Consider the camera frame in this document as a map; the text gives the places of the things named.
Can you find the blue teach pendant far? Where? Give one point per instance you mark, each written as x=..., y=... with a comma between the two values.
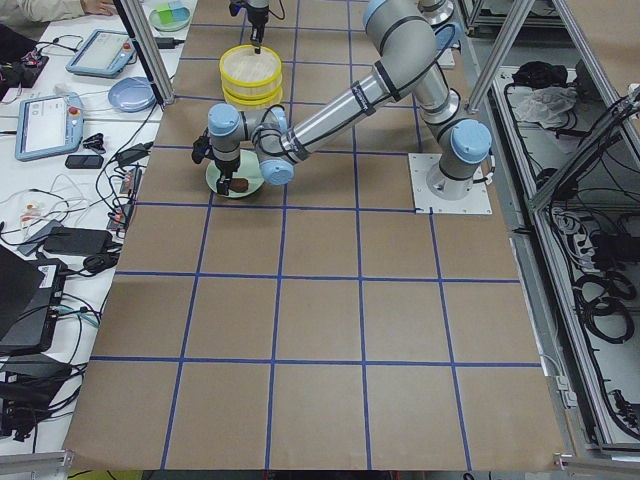
x=103, y=54

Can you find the black laptop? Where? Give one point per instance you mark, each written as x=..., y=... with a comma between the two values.
x=31, y=291

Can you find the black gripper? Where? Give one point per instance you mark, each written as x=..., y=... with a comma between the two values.
x=227, y=166
x=256, y=21

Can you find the person hand on desk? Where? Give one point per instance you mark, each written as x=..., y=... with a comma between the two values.
x=99, y=7

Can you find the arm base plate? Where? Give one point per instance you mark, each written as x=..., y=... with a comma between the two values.
x=434, y=193

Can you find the aluminium frame post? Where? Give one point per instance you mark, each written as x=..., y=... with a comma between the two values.
x=135, y=22

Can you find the white crumpled cloth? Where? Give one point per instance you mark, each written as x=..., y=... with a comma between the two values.
x=549, y=107

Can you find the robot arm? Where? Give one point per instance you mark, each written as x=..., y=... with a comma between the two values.
x=407, y=65

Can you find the blue teach pendant near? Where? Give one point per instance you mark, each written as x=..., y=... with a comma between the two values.
x=49, y=126

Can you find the green plate with blocks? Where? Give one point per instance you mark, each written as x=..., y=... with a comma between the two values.
x=170, y=16

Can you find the yellow rimmed bamboo steamer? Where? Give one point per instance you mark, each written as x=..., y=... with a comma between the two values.
x=253, y=102

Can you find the blue teach pendant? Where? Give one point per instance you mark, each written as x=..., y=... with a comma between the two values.
x=103, y=54
x=49, y=126

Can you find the brown rectangular bun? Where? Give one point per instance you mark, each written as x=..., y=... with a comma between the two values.
x=239, y=185

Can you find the light green round plate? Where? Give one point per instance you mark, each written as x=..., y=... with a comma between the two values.
x=249, y=168

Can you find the black power brick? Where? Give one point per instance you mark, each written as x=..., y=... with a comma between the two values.
x=76, y=241

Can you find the blue round plate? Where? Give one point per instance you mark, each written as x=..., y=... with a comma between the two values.
x=132, y=94

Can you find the black power adapter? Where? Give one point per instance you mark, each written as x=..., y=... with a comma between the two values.
x=167, y=42

